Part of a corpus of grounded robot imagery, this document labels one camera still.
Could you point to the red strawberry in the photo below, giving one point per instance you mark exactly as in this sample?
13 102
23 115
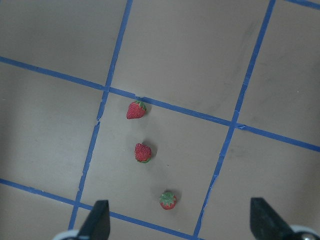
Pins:
142 153

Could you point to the strawberry with green top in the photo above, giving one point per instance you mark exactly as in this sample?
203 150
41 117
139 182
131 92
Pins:
167 200

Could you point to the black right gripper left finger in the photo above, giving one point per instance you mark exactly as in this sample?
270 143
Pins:
97 225

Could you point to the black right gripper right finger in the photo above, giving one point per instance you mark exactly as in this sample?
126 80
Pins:
266 223

